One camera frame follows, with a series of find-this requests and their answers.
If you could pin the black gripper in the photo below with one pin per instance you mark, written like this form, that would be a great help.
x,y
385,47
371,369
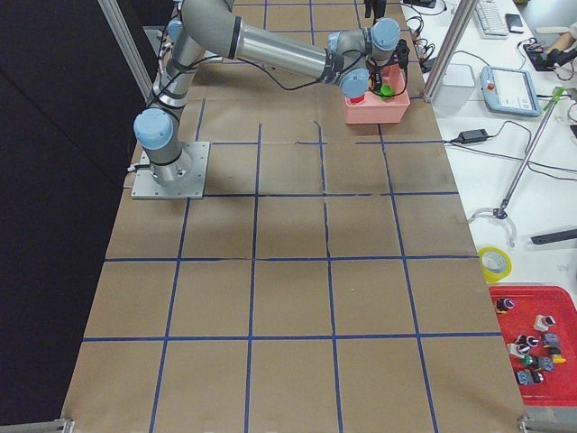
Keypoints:
x,y
375,81

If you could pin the green toy block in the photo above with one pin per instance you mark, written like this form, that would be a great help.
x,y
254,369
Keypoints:
x,y
386,91

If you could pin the red toy block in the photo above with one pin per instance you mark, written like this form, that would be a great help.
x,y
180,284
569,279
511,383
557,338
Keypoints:
x,y
357,100

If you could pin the pink plastic box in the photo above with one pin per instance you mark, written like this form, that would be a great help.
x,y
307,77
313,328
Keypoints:
x,y
376,110

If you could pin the white cube box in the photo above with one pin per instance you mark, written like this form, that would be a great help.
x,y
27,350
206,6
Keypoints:
x,y
456,87

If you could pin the white keyboard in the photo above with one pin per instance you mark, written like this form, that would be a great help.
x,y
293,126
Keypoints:
x,y
489,20

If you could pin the black power adapter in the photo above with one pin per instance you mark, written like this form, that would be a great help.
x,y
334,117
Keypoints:
x,y
473,136

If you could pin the teach pendant tablet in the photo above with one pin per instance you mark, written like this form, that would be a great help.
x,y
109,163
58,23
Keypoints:
x,y
509,91

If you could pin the black smartphone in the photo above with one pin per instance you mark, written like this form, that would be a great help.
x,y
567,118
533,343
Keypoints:
x,y
514,23

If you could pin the yellow tape roll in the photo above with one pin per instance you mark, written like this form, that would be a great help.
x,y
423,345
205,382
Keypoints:
x,y
495,263

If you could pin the red tray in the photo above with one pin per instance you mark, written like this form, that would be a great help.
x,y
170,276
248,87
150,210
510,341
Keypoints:
x,y
538,324

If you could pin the aluminium frame post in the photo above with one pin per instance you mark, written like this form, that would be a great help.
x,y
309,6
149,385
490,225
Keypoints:
x,y
459,23

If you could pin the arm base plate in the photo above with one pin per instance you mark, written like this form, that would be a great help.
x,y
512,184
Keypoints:
x,y
184,178

